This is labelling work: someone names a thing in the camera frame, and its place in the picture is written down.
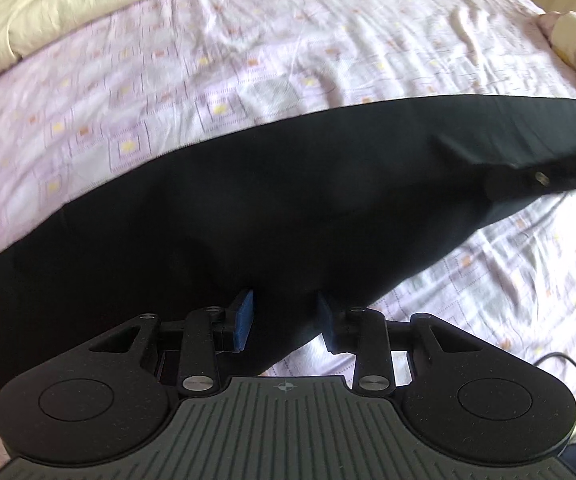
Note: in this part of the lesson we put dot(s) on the cream duvet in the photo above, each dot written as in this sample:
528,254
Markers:
67,5

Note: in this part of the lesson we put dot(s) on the black pants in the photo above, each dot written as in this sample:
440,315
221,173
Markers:
248,220

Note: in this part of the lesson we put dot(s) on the pink patterned bed sheet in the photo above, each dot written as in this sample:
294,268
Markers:
268,60

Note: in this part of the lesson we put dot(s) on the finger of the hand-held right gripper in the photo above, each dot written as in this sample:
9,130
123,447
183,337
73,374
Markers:
473,152
518,180

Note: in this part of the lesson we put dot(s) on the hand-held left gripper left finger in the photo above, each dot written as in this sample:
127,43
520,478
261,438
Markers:
245,321

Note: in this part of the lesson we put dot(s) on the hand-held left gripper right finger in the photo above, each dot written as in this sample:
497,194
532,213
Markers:
329,326

